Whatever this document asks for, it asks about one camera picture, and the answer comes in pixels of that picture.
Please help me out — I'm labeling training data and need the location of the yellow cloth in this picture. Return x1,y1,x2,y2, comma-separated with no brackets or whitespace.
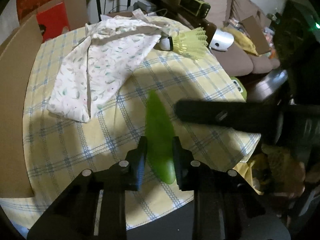
222,26,259,56

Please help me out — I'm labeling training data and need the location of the yellow checked tablecloth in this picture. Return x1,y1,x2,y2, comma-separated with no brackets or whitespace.
0,16,262,231

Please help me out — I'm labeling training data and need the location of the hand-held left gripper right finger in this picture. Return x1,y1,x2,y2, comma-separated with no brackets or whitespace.
172,136,292,240

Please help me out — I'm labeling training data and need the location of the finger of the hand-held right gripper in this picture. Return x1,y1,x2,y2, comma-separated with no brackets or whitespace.
174,99,283,133

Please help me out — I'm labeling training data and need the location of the yellow-green shuttlecock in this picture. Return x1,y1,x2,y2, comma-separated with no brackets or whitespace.
159,36,207,60
175,27,208,46

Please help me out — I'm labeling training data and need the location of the large brown cardboard box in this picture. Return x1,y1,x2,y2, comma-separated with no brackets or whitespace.
56,0,89,30

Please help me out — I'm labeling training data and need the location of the green oblong plastic piece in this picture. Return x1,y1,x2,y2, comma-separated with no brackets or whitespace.
146,90,176,185

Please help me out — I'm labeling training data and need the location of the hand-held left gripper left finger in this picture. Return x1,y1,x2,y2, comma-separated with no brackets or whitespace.
27,136,148,240

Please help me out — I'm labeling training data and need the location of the flat brown cardboard piece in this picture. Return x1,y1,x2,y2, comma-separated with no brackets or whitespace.
241,15,272,54

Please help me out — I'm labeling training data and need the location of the white rounded device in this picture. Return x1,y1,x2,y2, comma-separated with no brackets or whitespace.
209,29,235,52

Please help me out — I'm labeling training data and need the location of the yellow plastic bag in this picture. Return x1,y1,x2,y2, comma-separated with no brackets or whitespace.
246,145,308,196

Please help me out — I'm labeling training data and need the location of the brown sofa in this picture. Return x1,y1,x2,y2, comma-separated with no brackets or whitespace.
147,0,288,77

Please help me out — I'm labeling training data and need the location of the green radio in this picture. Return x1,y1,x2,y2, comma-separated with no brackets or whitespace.
179,0,211,18

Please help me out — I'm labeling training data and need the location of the red box with black oval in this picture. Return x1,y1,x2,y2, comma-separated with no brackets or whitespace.
36,1,71,43

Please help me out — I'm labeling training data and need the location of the green plastic stool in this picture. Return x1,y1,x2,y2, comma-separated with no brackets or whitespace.
229,77,248,101

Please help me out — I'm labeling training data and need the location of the white floral cloth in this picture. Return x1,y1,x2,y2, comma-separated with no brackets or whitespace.
47,9,173,123

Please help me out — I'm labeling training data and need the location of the grey electronic device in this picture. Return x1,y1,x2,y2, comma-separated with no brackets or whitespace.
134,0,158,12

